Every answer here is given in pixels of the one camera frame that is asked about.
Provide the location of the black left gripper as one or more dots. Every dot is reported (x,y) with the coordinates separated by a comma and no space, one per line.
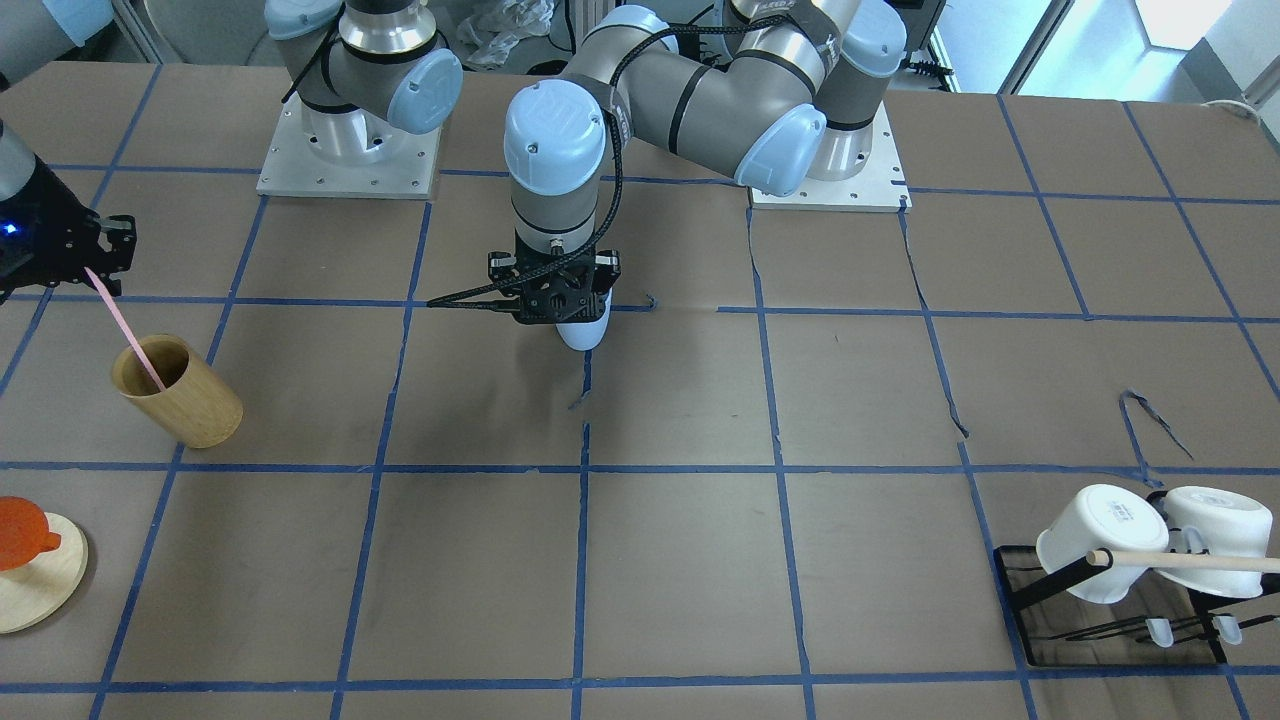
(499,269)

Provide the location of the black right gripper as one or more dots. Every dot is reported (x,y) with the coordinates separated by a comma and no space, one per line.
(50,222)

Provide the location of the light blue plastic cup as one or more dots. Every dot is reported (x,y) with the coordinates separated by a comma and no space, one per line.
(585,336)

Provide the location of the pink chopstick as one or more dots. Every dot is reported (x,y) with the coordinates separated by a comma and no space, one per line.
(136,346)

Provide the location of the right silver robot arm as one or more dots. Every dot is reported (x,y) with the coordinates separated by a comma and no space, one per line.
(372,83)

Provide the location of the bamboo cylinder holder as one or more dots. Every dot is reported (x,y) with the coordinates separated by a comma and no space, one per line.
(195,405)

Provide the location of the orange mug on tree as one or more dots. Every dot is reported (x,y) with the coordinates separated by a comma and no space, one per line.
(25,532)

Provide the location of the wooden mug tree stand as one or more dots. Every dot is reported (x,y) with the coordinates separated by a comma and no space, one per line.
(35,591)

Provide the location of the wooden rack dowel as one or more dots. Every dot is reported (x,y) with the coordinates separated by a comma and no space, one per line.
(1103,558)

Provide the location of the white mug near rack end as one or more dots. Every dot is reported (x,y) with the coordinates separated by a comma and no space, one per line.
(1222,523)

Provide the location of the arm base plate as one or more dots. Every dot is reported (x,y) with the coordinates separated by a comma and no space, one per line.
(350,155)
(856,170)

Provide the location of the black wire mug rack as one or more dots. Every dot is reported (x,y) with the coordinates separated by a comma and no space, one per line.
(1157,623)

